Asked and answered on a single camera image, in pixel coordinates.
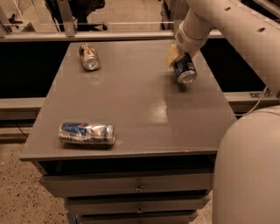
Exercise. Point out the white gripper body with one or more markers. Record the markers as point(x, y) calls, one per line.
point(189, 40)

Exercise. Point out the blue pepsi can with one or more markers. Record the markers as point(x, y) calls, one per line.
point(184, 70)

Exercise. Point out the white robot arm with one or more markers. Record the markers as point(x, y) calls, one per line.
point(246, 180)

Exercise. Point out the brown dented can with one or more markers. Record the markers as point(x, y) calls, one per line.
point(89, 57)

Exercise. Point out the crushed blue silver can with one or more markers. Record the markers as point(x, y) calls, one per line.
point(86, 133)

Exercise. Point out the black office chair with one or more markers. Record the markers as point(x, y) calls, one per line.
point(80, 9)

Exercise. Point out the grey drawer cabinet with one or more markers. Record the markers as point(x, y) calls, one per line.
point(160, 125)

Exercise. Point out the top grey drawer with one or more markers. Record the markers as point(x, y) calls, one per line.
point(127, 183)

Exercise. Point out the grey drawer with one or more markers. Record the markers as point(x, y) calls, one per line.
point(127, 183)
point(178, 217)
point(137, 205)

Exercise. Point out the bottom grey drawer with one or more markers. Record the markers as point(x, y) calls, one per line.
point(178, 217)

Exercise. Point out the grey metal railing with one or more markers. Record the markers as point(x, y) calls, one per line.
point(30, 21)

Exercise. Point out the middle grey drawer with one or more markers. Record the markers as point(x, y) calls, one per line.
point(137, 205)

